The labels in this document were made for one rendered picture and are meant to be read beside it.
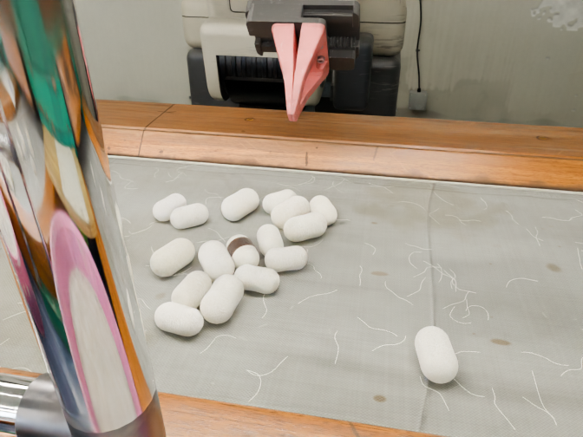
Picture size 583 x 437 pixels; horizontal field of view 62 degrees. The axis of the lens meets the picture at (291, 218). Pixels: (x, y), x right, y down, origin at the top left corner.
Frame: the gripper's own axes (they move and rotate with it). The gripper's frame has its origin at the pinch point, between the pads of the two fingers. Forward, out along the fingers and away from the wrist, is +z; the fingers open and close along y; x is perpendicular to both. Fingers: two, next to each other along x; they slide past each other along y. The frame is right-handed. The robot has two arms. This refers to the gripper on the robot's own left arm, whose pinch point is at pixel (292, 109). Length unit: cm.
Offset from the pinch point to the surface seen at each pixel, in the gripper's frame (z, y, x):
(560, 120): -103, 89, 175
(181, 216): 11.4, -7.3, -2.2
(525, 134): -4.9, 22.9, 11.2
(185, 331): 20.6, -2.6, -9.4
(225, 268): 16.0, -1.7, -6.2
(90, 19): -129, -137, 146
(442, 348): 19.8, 12.0, -9.9
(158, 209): 10.9, -9.6, -1.7
